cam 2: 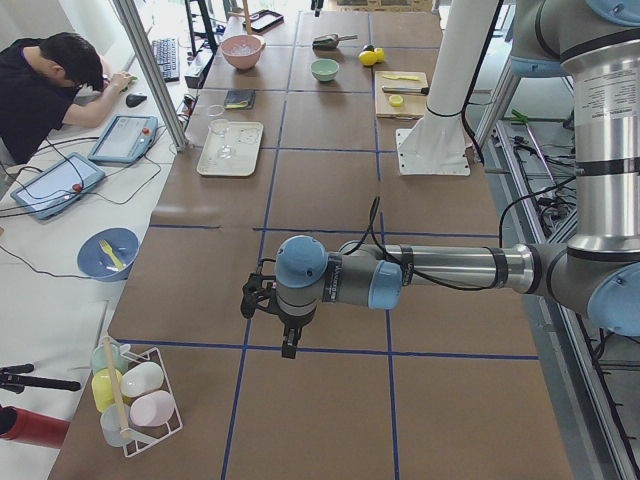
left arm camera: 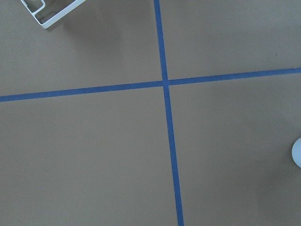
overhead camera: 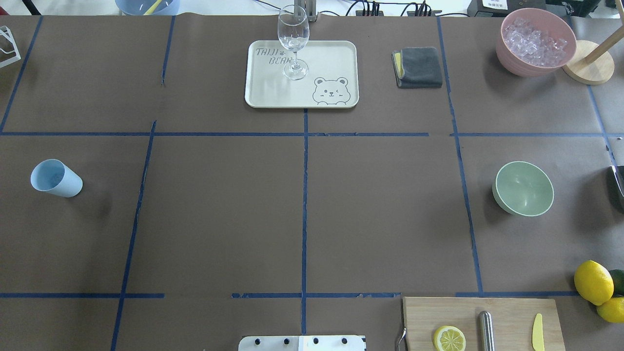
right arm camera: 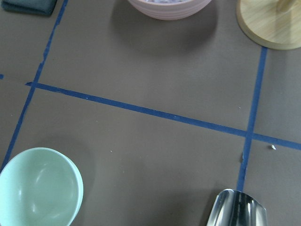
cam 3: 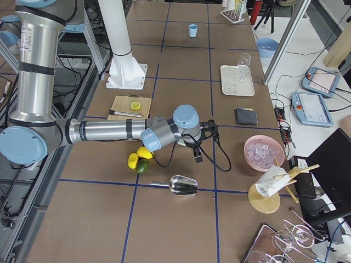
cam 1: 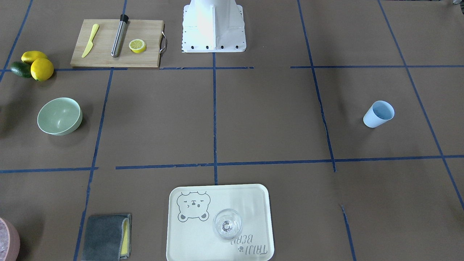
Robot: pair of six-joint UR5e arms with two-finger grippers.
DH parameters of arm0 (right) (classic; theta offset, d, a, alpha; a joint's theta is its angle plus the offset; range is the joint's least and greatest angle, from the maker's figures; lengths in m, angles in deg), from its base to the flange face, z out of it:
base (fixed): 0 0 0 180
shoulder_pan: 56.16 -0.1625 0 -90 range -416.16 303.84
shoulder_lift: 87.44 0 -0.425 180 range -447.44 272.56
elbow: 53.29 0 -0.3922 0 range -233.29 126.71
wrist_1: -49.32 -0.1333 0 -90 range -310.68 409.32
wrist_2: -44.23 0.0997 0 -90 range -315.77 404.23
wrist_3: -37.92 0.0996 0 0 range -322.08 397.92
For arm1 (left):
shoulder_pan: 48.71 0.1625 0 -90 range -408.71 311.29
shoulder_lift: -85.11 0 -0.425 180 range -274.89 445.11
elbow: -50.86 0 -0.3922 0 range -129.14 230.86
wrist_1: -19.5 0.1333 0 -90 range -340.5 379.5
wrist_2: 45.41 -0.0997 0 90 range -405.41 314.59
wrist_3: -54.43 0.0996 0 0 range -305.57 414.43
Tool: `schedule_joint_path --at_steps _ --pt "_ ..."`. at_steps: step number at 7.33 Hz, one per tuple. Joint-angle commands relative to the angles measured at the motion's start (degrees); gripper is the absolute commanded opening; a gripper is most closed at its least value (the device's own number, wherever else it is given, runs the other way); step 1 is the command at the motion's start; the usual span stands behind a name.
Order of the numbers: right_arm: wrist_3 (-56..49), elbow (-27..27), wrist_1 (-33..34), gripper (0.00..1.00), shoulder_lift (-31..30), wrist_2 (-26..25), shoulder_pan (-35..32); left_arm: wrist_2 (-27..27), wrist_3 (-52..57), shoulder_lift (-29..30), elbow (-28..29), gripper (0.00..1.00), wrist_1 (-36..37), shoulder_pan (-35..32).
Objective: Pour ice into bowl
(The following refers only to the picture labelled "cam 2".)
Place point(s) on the pink plastic cup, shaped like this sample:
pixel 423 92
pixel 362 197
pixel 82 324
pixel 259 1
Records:
pixel 152 409

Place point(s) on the black computer mouse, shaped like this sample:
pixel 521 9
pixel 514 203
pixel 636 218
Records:
pixel 135 99

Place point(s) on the yellow plastic knife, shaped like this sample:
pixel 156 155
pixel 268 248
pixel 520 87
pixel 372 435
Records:
pixel 401 77

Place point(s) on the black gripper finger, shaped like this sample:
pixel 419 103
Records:
pixel 291 337

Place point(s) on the half lemon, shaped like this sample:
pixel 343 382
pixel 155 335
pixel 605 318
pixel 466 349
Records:
pixel 396 100

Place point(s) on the metal ice scoop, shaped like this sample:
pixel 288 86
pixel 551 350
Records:
pixel 331 41

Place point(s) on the yellow lemon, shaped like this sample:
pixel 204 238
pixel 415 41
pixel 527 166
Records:
pixel 368 58

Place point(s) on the yellow plastic fork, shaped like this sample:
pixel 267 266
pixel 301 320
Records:
pixel 107 249

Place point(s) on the person in black shirt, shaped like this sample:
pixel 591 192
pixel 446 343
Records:
pixel 48 83

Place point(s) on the small glass dish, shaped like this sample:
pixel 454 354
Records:
pixel 215 111

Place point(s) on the clear wine glass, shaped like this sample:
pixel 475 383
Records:
pixel 220 128

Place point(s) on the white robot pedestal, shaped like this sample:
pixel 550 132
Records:
pixel 436 144

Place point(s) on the mint green bowl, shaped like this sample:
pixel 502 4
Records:
pixel 324 69

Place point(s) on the white plastic cup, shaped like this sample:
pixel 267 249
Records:
pixel 142 379

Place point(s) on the dark sponge pad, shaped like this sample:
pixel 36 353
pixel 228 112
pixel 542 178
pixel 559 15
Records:
pixel 239 99

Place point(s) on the far teach pendant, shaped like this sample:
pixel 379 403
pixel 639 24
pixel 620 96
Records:
pixel 125 139

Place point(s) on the white wire cup rack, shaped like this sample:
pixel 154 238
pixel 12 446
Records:
pixel 144 438

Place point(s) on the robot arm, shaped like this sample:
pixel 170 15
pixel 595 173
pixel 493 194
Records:
pixel 595 273

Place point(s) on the green plastic cup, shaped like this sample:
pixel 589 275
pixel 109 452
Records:
pixel 119 353

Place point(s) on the yellow plastic cup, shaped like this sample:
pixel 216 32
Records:
pixel 102 392

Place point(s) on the red cylinder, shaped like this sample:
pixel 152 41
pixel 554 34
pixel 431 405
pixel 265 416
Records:
pixel 28 427

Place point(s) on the aluminium frame post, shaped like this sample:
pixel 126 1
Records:
pixel 133 26

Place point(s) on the teach pendant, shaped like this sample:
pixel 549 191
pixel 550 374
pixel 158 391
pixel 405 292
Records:
pixel 56 188
pixel 125 139

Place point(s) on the cream serving tray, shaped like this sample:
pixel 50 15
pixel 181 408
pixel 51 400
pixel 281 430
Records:
pixel 246 138

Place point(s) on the clear plastic cup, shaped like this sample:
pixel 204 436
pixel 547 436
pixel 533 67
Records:
pixel 111 428

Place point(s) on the near teach pendant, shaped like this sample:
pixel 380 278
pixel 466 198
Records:
pixel 56 188

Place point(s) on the black keyboard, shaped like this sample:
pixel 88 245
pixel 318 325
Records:
pixel 166 54

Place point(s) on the wooden rack handle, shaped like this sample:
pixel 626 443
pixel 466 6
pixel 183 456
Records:
pixel 125 429

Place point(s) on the pink bowl with ice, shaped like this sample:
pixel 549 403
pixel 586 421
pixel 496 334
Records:
pixel 243 51

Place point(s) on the blue bowl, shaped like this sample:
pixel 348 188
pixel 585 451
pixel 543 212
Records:
pixel 95 264

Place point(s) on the wooden cutting board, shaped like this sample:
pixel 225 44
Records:
pixel 414 106

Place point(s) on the black handled knife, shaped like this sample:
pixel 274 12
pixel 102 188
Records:
pixel 406 90

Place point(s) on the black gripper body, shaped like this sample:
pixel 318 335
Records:
pixel 294 324

